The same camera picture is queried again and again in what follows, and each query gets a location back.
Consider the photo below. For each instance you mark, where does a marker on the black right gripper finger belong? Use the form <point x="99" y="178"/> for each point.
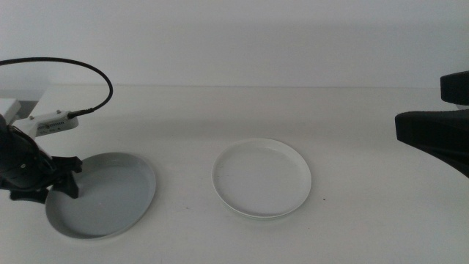
<point x="458" y="88"/>
<point x="436" y="132"/>

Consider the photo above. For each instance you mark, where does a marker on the grey shallow bowl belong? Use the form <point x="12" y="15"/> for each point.
<point x="110" y="198"/>

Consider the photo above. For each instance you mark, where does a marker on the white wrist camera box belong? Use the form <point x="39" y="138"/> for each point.
<point x="51" y="124"/>

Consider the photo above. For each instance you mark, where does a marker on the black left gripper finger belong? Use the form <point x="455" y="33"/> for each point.
<point x="69" y="185"/>
<point x="29" y="195"/>

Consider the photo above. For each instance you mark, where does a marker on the white shallow bowl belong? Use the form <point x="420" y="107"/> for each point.
<point x="260" y="179"/>

